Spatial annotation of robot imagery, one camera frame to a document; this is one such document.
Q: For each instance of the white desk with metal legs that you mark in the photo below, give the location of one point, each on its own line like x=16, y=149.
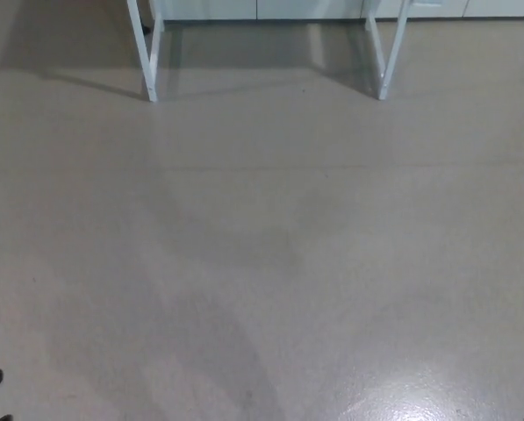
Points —
x=150, y=66

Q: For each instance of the white two-door cabinet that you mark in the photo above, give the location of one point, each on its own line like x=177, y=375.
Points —
x=244, y=9

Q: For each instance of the white shelf unit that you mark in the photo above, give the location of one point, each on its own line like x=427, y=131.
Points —
x=485, y=8

